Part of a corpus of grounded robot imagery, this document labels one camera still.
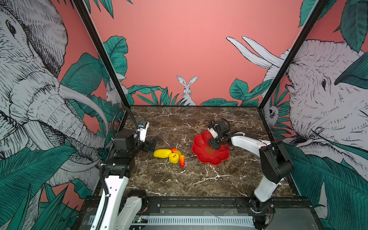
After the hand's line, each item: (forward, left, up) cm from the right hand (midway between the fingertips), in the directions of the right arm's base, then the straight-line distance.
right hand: (212, 138), depth 94 cm
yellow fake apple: (-14, +25, 0) cm, 28 cm away
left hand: (-10, +37, +22) cm, 44 cm away
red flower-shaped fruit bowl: (-8, +4, -5) cm, 10 cm away
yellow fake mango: (-10, +32, -1) cm, 34 cm away
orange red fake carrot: (-14, +19, -3) cm, 24 cm away
